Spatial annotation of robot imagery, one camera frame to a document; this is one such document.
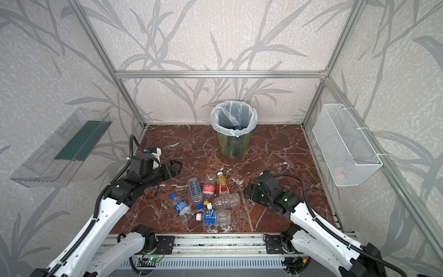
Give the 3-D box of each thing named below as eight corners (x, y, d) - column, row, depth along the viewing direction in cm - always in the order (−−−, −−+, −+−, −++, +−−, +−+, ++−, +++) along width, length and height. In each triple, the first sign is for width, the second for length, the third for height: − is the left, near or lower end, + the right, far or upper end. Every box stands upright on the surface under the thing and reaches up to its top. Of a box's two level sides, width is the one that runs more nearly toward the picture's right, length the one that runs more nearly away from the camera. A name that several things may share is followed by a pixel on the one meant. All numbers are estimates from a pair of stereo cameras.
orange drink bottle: (216, 198, 90) (215, 193, 85) (218, 175, 98) (217, 170, 93) (228, 198, 90) (228, 193, 85) (228, 175, 98) (228, 170, 93)
